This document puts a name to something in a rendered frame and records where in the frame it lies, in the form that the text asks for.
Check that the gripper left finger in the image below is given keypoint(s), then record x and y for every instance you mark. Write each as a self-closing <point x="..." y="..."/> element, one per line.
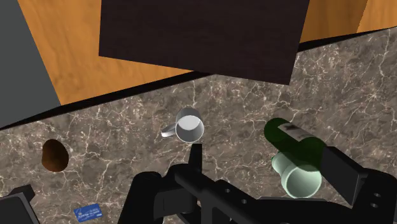
<point x="196" y="155"/>

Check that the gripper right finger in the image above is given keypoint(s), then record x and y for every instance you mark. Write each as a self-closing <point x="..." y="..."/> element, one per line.
<point x="344" y="173"/>

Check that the white mug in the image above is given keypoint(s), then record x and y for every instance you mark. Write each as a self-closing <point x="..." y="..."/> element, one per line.
<point x="189" y="128"/>

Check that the pale green cup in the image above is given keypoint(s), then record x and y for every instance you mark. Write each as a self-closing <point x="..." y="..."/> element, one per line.
<point x="302" y="183"/>

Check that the dark green bottle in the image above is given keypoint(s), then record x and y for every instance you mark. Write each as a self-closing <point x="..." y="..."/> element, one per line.
<point x="283" y="136"/>

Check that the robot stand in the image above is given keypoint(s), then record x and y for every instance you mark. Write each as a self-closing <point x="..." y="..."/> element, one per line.
<point x="201" y="34"/>

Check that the blue card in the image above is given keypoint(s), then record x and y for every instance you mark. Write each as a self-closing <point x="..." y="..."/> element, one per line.
<point x="88" y="212"/>

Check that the brown potato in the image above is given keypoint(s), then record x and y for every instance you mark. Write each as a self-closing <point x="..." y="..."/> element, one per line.
<point x="55" y="156"/>

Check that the black angular object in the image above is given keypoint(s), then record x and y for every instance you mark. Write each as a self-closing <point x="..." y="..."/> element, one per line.
<point x="15" y="208"/>

